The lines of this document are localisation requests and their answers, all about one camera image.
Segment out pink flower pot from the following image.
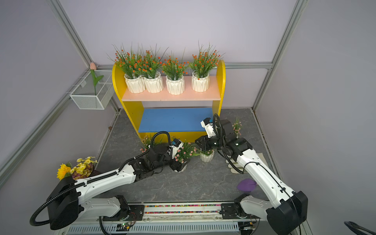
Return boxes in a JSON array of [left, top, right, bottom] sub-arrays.
[[173, 143, 200, 163], [233, 118, 242, 138], [140, 136, 152, 153], [200, 149, 215, 163]]

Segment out orange flower pot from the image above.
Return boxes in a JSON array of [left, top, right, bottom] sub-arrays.
[[162, 51, 190, 96], [138, 47, 166, 94], [110, 45, 146, 94], [189, 44, 223, 93]]

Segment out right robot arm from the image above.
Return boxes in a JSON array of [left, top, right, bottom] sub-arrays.
[[195, 115, 308, 235]]

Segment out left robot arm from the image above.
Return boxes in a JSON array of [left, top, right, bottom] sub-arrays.
[[45, 140, 188, 230]]

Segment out yellow rack with coloured shelves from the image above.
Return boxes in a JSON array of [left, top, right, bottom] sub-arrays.
[[112, 60, 226, 142]]

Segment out white grey work glove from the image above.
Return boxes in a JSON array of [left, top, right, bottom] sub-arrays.
[[225, 152, 269, 174]]

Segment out sunflower bouquet in basket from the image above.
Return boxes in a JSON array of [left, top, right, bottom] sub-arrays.
[[57, 157, 98, 180]]

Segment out pink artificial tulip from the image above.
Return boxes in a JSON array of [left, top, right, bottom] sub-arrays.
[[90, 62, 103, 95]]

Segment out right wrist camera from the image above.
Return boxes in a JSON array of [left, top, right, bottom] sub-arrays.
[[200, 117, 216, 138]]

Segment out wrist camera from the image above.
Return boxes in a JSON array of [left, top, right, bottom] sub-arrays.
[[200, 117, 216, 138], [167, 139, 184, 159]]

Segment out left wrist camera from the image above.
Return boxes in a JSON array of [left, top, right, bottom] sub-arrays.
[[167, 139, 184, 159]]

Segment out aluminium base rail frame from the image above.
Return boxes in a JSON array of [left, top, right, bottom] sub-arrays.
[[55, 202, 306, 235]]

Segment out purple trowel pink handle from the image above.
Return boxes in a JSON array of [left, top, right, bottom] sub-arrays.
[[237, 179, 257, 193]]

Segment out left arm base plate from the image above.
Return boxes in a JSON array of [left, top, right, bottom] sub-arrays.
[[102, 204, 145, 221]]

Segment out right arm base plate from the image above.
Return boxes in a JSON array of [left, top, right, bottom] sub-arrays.
[[219, 203, 247, 219]]

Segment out white wire wall basket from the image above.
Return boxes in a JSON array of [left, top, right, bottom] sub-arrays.
[[70, 70, 115, 110]]

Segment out black corrugated left cable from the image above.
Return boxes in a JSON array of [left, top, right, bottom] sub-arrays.
[[29, 131, 171, 227]]

